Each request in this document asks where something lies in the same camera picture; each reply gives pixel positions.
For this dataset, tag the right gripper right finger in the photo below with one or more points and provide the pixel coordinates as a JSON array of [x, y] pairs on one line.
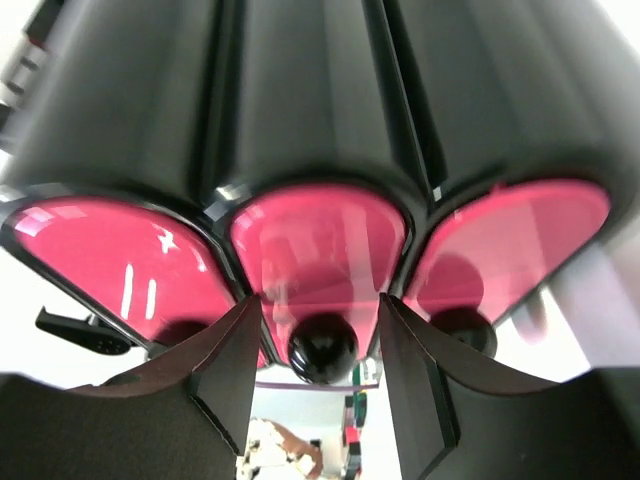
[[459, 414]]

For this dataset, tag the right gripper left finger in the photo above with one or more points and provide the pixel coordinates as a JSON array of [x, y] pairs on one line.
[[181, 415]]

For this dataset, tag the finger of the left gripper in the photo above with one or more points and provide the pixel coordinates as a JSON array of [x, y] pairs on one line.
[[91, 333]]

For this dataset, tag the pink drawer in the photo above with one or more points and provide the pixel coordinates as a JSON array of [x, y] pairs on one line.
[[319, 256], [487, 255], [151, 276]]

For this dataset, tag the black drawer cabinet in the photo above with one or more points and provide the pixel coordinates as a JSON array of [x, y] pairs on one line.
[[196, 108]]

